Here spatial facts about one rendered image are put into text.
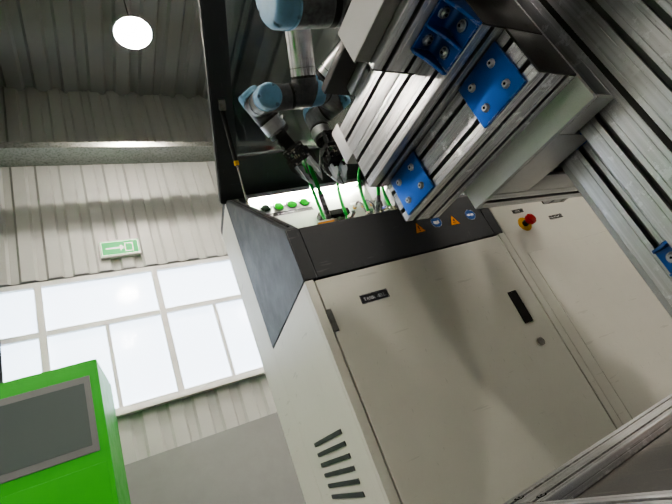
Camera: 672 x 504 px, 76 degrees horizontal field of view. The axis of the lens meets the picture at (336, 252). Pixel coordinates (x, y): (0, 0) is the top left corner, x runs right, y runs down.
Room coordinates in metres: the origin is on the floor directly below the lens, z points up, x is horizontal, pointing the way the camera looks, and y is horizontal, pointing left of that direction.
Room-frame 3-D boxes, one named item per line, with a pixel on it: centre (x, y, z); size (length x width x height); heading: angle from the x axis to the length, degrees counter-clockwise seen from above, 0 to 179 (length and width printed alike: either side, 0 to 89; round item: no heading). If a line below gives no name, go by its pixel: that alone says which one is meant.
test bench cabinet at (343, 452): (1.46, -0.08, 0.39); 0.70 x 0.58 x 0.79; 116
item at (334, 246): (1.22, -0.20, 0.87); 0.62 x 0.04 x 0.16; 116
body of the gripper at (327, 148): (1.35, -0.13, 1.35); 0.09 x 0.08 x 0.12; 26
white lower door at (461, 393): (1.20, -0.21, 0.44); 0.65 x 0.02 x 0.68; 116
